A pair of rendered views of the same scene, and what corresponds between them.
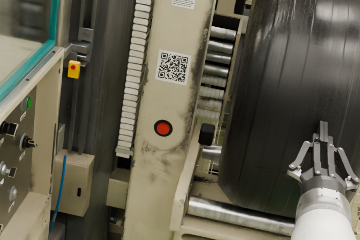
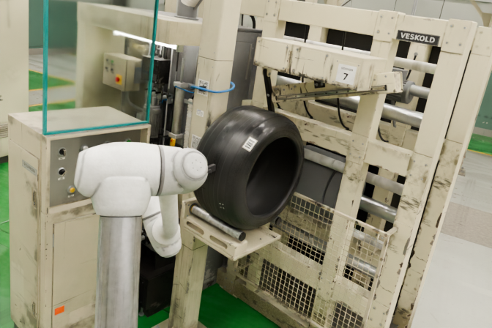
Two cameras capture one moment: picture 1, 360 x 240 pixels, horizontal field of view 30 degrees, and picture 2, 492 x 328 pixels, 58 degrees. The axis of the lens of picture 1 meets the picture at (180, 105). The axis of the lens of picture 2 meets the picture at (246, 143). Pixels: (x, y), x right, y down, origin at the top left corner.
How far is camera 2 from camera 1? 1.41 m
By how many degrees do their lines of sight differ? 33
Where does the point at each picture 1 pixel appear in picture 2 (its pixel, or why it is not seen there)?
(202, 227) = (195, 220)
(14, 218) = not seen: hidden behind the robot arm
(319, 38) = (226, 129)
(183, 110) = not seen: hidden behind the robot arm
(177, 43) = (198, 132)
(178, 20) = (198, 121)
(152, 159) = not seen: hidden behind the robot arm
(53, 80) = (145, 138)
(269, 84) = (201, 146)
